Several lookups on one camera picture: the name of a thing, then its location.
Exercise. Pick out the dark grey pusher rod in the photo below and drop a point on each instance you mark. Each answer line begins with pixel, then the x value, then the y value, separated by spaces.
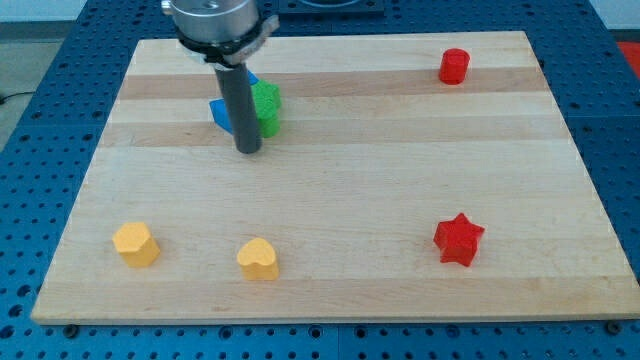
pixel 247 135

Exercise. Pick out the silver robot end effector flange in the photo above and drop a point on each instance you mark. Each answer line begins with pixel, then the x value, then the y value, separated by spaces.
pixel 226 32

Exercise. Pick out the green star block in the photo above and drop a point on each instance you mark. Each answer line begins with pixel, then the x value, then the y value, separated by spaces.
pixel 267 99

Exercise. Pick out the red star block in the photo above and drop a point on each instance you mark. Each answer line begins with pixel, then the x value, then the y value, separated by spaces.
pixel 458 240

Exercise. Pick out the blue block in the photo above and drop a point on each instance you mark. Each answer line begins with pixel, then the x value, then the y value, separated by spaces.
pixel 220 114

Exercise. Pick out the green cylinder block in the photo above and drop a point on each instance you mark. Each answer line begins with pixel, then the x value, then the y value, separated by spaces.
pixel 269 126

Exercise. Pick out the yellow heart block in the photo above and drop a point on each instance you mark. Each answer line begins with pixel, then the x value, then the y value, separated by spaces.
pixel 258 260

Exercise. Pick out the yellow hexagon block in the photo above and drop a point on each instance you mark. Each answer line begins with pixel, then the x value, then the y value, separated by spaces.
pixel 135 244

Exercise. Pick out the wooden board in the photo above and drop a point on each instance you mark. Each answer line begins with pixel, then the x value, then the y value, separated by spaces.
pixel 373 152

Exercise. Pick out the red cylinder block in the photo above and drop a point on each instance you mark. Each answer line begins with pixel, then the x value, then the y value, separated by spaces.
pixel 454 65

